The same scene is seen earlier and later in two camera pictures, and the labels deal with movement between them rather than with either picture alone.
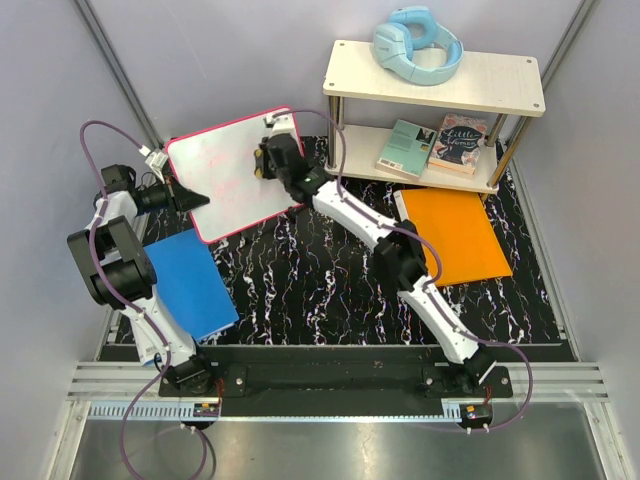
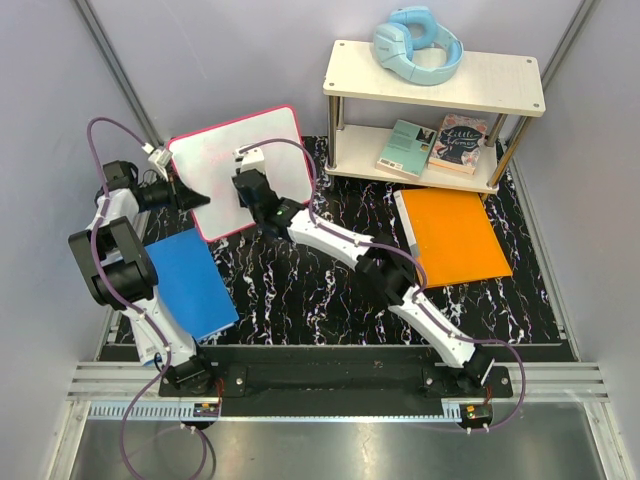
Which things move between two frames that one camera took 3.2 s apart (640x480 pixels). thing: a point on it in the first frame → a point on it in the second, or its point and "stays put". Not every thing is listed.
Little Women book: (458, 144) stays put
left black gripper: (183, 200) stays put
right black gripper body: (268, 172) → (257, 216)
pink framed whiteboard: (219, 164) stays put
